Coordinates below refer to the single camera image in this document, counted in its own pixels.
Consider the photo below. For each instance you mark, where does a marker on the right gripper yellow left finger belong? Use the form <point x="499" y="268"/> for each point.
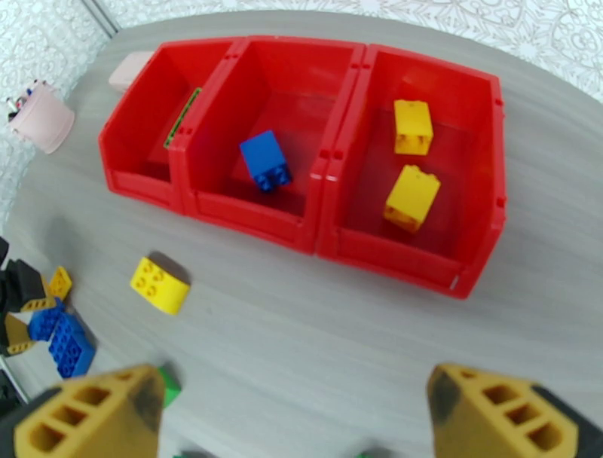
<point x="108" y="414"/>

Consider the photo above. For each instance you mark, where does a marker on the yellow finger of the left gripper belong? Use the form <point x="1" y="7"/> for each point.
<point x="16" y="335"/>
<point x="23" y="285"/>

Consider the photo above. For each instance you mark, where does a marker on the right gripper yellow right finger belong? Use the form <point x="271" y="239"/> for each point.
<point x="480" y="423"/>

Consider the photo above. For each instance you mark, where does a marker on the blue long lego brick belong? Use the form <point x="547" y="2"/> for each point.
<point x="70" y="346"/>

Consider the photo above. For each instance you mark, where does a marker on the green lego brick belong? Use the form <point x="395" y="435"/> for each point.
<point x="170" y="388"/>

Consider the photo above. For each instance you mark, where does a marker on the yellow curved lego brick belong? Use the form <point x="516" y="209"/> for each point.
<point x="158" y="287"/>

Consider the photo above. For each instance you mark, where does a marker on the yellow tall lego brick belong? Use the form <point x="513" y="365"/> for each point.
<point x="412" y="197"/>
<point x="412" y="124"/>

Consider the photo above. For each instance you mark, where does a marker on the blue square lego brick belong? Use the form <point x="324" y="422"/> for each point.
<point x="264" y="155"/>

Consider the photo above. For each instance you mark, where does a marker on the pink metal bucket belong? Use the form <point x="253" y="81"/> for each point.
<point x="44" y="120"/>

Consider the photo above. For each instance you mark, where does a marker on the red plastic bin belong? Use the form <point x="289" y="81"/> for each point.
<point x="471" y="141"/>
<point x="292" y="108"/>
<point x="136" y="117"/>

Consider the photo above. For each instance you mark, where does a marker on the pink pencil case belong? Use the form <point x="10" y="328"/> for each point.
<point x="127" y="70"/>

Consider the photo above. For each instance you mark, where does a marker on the green flat plate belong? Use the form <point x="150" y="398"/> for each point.
<point x="183" y="117"/>

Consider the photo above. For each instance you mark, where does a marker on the aluminium corner post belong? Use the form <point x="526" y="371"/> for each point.
<point x="101" y="19"/>

